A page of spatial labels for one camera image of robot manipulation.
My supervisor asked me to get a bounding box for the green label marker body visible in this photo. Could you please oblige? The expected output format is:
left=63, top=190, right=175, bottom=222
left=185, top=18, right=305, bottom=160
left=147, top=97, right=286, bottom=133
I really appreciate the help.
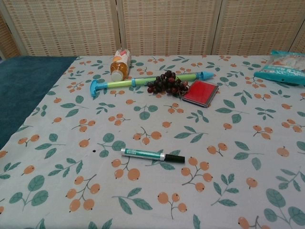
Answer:
left=120, top=147, right=168, bottom=161

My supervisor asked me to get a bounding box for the black marker cap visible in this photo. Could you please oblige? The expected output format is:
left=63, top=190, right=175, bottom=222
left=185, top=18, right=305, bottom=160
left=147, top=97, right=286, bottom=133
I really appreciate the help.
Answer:
left=164, top=154, right=186, bottom=164

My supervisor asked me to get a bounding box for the dark red grape bunch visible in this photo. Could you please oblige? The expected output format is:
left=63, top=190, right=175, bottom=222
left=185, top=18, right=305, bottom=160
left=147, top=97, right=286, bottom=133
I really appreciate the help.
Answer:
left=146, top=70, right=189, bottom=98

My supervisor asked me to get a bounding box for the green blue toy water pump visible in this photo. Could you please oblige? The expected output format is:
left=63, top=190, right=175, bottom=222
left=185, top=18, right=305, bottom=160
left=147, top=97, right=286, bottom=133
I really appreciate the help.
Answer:
left=90, top=71, right=214, bottom=97

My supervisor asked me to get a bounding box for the red ink pad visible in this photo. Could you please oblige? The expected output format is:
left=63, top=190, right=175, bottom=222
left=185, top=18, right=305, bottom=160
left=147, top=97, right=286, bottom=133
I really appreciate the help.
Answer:
left=182, top=80, right=219, bottom=109

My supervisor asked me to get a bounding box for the peach juice bottle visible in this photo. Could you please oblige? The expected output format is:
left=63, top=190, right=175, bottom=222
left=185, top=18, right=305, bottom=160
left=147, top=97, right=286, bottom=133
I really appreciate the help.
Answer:
left=110, top=48, right=132, bottom=82

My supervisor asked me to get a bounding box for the floral print tablecloth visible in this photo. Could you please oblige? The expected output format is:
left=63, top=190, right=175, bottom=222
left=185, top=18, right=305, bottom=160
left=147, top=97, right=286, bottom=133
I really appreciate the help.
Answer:
left=0, top=54, right=305, bottom=229

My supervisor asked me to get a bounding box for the woven bamboo screen panel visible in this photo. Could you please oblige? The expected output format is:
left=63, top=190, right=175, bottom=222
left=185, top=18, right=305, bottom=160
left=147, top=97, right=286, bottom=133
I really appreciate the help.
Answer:
left=117, top=0, right=221, bottom=57
left=211, top=0, right=305, bottom=56
left=0, top=0, right=122, bottom=57
left=0, top=15, right=14, bottom=59

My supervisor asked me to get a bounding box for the dark blue table cover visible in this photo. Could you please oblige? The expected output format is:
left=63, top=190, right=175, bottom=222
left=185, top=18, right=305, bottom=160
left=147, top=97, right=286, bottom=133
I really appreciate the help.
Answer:
left=0, top=55, right=78, bottom=150

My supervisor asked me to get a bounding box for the teal snack bag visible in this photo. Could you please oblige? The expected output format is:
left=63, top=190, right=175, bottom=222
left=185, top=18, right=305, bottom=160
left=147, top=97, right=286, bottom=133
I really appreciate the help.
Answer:
left=253, top=49, right=305, bottom=87

